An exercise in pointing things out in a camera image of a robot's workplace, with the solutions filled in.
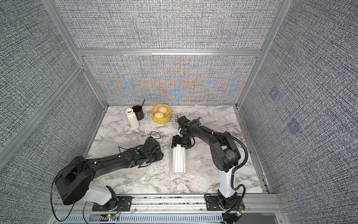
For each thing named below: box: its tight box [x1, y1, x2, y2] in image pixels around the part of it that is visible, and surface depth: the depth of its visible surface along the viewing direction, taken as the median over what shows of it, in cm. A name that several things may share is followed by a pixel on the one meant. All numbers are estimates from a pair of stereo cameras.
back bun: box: [158, 105, 168, 114], surface depth 112 cm
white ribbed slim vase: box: [125, 107, 140, 131], surface depth 98 cm
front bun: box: [153, 111, 165, 119], surface depth 108 cm
